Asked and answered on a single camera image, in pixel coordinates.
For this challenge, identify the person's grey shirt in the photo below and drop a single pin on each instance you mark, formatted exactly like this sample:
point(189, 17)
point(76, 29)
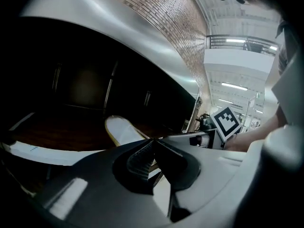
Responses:
point(291, 63)

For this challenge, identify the person's right forearm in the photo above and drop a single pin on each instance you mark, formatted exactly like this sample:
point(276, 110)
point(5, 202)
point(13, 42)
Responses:
point(256, 132)

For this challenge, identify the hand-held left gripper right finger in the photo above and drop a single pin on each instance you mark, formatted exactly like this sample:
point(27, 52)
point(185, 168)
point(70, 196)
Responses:
point(209, 174)

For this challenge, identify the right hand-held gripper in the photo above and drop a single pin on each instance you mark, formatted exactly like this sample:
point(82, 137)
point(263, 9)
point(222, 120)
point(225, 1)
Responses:
point(225, 125)

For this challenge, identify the black balcony railing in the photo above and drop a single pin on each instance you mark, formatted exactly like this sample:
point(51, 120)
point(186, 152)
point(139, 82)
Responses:
point(240, 43)

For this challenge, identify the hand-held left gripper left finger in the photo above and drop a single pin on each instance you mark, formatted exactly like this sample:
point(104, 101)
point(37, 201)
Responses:
point(95, 186)

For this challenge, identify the white flat box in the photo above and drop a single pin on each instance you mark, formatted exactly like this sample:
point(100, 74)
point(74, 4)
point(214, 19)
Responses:
point(47, 152)

